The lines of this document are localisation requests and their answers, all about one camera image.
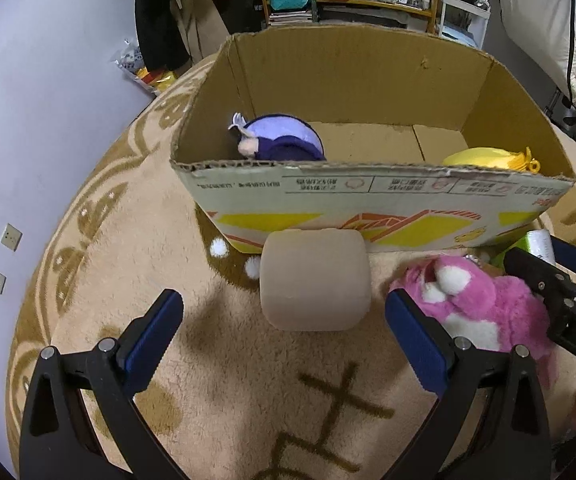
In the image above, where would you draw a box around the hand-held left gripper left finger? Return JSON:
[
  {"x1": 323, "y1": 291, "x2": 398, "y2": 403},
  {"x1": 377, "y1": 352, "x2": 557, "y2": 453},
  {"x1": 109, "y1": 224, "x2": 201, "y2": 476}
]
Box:
[{"x1": 19, "y1": 288, "x2": 191, "y2": 480}]

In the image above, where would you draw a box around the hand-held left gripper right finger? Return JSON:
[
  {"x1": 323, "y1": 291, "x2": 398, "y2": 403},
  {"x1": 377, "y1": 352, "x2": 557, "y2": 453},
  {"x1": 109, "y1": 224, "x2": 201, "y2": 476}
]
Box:
[{"x1": 386, "y1": 288, "x2": 552, "y2": 480}]

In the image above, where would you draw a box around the pink plush toy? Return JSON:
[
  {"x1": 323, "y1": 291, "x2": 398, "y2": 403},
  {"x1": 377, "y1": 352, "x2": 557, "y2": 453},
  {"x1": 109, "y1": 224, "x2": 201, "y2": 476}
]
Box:
[{"x1": 389, "y1": 254, "x2": 559, "y2": 391}]

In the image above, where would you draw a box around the beige plush cushion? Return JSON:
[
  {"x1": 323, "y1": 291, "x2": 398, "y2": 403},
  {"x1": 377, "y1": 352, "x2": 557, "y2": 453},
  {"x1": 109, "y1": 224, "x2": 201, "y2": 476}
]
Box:
[{"x1": 259, "y1": 228, "x2": 373, "y2": 332}]

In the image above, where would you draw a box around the printed cardboard box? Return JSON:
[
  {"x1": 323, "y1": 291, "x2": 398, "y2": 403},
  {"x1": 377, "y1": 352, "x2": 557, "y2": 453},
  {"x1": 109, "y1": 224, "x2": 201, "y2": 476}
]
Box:
[{"x1": 169, "y1": 24, "x2": 576, "y2": 255}]

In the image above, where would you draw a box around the green white cylinder toy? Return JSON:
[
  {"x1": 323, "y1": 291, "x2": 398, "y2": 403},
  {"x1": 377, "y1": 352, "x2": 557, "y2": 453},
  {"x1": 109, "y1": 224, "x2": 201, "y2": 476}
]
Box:
[{"x1": 510, "y1": 230, "x2": 554, "y2": 264}]

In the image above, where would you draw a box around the beige patterned rug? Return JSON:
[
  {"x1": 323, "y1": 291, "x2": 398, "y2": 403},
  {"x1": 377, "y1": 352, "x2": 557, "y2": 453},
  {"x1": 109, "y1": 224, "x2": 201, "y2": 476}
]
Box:
[{"x1": 5, "y1": 52, "x2": 576, "y2": 480}]

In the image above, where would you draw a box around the yellow plush toy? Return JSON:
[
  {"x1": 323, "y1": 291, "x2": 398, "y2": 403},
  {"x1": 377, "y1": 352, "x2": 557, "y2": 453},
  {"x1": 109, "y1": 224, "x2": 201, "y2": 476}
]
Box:
[{"x1": 442, "y1": 146, "x2": 542, "y2": 175}]

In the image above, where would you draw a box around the black stand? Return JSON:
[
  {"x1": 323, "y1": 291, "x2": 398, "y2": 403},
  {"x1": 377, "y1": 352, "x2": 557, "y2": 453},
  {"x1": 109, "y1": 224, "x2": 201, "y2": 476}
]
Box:
[{"x1": 542, "y1": 85, "x2": 576, "y2": 151}]

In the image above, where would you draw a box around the white puffy jacket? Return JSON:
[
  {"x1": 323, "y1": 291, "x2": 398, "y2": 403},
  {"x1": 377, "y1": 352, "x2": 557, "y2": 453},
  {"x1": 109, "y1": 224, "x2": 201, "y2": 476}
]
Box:
[{"x1": 498, "y1": 0, "x2": 576, "y2": 117}]

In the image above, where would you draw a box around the purple plush toy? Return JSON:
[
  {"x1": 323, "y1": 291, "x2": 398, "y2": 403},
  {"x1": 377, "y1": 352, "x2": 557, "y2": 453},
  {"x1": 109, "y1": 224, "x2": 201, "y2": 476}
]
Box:
[{"x1": 228, "y1": 112, "x2": 327, "y2": 162}]

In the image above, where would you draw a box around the plastic bag of snacks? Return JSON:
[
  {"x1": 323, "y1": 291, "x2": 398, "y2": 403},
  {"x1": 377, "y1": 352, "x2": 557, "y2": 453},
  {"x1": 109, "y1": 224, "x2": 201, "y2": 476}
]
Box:
[{"x1": 113, "y1": 39, "x2": 177, "y2": 95}]

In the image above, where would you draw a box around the white trolley cart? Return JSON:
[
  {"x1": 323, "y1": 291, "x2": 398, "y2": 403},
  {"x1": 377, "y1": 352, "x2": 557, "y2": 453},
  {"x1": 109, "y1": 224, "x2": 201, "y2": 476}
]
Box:
[{"x1": 439, "y1": 0, "x2": 491, "y2": 51}]

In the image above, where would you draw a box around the hanging black garment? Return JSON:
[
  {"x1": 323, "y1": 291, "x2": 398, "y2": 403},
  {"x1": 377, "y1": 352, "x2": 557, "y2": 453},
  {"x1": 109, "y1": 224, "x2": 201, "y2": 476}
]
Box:
[{"x1": 130, "y1": 0, "x2": 193, "y2": 72}]

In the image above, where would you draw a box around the hanging beige coat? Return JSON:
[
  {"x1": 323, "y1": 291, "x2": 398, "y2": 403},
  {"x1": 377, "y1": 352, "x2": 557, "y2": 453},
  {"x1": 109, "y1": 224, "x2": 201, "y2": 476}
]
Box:
[{"x1": 168, "y1": 0, "x2": 229, "y2": 61}]

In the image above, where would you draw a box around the stack of books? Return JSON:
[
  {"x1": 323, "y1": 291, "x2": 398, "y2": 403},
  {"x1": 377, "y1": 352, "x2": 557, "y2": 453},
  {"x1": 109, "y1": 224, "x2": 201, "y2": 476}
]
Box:
[{"x1": 268, "y1": 8, "x2": 315, "y2": 28}]

